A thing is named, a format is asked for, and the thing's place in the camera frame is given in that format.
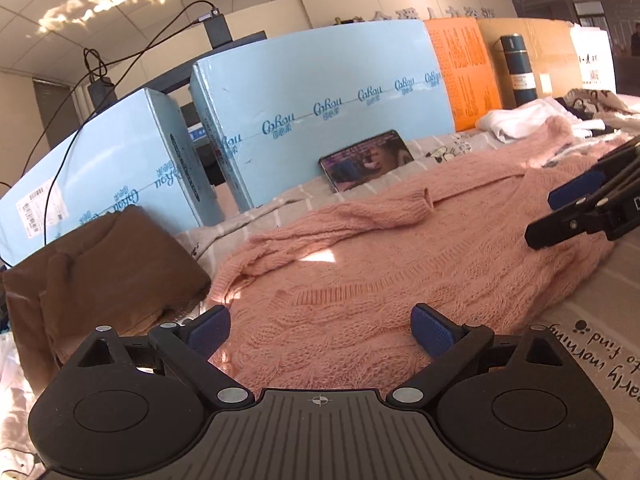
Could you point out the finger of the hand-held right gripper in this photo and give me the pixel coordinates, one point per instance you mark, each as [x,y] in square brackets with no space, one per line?
[577,191]
[560,227]

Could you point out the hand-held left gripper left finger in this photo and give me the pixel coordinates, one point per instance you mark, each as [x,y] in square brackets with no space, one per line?
[209,329]

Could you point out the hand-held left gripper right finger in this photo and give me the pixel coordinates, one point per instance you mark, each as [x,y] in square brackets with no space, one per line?
[431,330]

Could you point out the pink knitted sweater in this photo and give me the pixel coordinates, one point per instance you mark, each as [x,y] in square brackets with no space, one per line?
[400,270]

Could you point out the black and white garment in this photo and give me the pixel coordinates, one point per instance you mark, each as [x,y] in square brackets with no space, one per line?
[600,127]

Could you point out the brown white patterned garment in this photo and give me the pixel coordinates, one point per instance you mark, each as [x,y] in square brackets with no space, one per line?
[592,100]

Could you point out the grey printed bed sheet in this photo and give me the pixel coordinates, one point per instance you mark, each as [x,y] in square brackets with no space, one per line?
[600,320]

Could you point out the brown folded garment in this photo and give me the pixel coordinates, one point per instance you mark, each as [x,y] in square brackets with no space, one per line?
[100,270]

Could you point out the dark blue thermos bottle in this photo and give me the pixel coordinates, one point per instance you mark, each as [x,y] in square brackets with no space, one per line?
[520,67]

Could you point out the white carton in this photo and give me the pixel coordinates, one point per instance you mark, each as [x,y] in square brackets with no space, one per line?
[592,55]

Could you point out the brown cardboard box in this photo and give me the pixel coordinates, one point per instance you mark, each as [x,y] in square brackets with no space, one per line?
[547,47]

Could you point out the orange carton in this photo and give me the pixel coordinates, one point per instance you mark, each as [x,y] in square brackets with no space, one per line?
[461,75]

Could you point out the black smartphone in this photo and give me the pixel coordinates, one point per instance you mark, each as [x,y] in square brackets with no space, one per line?
[365,160]

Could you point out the small light blue carton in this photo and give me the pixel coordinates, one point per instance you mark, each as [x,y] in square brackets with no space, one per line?
[100,170]

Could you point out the white crumpled cloth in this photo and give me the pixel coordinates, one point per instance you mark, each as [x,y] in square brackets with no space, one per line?
[15,400]

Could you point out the small black power adapter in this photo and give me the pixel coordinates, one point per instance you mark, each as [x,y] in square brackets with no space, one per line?
[102,92]

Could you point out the large light blue carton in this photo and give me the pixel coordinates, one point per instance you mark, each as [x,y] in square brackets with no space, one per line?
[325,85]

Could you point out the large black power adapter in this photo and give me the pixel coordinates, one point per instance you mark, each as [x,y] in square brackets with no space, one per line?
[220,30]

